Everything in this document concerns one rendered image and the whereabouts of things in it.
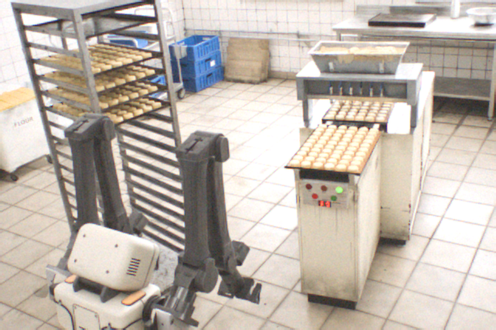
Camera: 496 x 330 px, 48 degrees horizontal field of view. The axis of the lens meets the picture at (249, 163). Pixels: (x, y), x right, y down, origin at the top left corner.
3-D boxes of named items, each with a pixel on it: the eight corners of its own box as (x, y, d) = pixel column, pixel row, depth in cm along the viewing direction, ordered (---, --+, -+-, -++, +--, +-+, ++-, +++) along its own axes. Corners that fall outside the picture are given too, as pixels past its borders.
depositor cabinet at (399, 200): (345, 161, 501) (343, 70, 466) (428, 168, 475) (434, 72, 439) (304, 237, 396) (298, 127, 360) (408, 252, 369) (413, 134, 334)
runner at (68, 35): (91, 39, 258) (90, 33, 257) (86, 41, 256) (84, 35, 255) (28, 29, 300) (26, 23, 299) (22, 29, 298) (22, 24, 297)
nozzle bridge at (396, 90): (311, 109, 388) (310, 61, 373) (420, 115, 361) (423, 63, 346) (297, 127, 360) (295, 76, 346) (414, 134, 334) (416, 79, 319)
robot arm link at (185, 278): (170, 288, 155) (185, 293, 152) (184, 254, 158) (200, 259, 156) (185, 298, 162) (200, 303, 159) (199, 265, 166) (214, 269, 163)
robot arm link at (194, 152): (168, 137, 146) (198, 142, 141) (199, 127, 157) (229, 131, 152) (173, 289, 159) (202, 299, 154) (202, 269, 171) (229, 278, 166)
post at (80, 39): (142, 308, 322) (78, 7, 250) (138, 311, 320) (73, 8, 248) (139, 307, 324) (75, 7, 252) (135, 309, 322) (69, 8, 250)
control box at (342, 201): (304, 201, 301) (303, 178, 295) (349, 206, 292) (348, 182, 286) (302, 204, 298) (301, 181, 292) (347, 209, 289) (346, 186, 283)
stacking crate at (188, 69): (198, 63, 779) (197, 49, 770) (222, 65, 759) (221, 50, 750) (171, 75, 734) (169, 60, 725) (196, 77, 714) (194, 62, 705)
